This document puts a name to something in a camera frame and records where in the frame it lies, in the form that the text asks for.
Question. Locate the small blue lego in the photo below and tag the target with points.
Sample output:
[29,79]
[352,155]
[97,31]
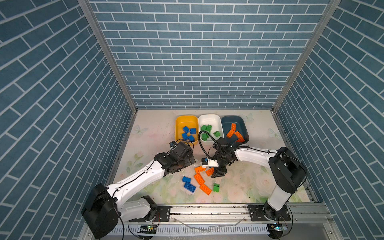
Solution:
[186,180]

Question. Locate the yellow plastic container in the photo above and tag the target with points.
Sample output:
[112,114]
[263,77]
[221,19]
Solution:
[189,121]

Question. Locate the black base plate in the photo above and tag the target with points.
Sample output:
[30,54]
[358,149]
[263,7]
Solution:
[256,213]
[158,214]

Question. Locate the orange lego vertical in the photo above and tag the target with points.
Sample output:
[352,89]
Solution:
[233,127]

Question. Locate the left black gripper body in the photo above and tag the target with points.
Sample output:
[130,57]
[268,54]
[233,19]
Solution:
[186,162]

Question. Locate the orange lego bottom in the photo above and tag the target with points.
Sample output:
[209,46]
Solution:
[205,189]

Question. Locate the aluminium corner post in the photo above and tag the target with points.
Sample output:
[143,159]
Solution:
[92,20]
[318,30]

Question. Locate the white plastic container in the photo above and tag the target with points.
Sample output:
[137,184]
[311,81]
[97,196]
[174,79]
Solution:
[215,121]

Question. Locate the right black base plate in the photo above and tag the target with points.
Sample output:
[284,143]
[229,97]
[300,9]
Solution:
[256,213]

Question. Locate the orange lego horizontal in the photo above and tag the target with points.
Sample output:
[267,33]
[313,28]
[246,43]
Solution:
[240,137]

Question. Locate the right circuit board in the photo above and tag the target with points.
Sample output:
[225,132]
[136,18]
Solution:
[276,231]

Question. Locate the orange lego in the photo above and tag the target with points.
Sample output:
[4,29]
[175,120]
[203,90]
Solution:
[199,169]
[205,189]
[230,133]
[199,179]
[210,171]

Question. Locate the dark teal plastic container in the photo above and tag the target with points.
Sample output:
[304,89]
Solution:
[241,127]

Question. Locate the left aluminium corner post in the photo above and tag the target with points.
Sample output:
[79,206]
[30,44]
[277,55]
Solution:
[92,20]

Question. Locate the white vent grille strip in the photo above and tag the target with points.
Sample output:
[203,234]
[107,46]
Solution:
[167,230]

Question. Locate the large blue lego bottom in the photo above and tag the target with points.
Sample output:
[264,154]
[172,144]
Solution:
[191,188]

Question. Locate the aluminium front rail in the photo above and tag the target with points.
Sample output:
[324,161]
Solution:
[307,213]

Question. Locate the left circuit board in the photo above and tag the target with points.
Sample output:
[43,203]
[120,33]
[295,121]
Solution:
[146,229]

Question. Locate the right aluminium corner post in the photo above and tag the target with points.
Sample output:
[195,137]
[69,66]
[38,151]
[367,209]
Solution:
[318,30]

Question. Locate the green lego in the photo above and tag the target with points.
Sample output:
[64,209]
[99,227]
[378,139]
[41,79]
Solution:
[216,187]
[204,137]
[217,134]
[203,128]

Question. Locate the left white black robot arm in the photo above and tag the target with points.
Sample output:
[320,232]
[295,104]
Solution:
[106,206]

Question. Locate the green lego bottom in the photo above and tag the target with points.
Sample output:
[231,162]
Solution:
[216,187]

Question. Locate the circuit board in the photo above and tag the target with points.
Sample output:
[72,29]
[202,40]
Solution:
[146,229]
[276,231]

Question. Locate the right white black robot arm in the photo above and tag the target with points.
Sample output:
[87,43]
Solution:
[288,172]

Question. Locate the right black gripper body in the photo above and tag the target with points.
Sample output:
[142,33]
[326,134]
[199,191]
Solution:
[221,162]

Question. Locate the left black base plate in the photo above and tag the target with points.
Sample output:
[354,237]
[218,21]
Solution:
[158,214]

